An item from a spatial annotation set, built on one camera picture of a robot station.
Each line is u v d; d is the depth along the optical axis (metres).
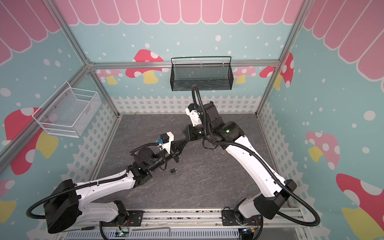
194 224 0.74
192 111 0.58
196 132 0.57
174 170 0.90
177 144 0.65
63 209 0.40
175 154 0.61
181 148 0.68
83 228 0.71
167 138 0.58
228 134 0.44
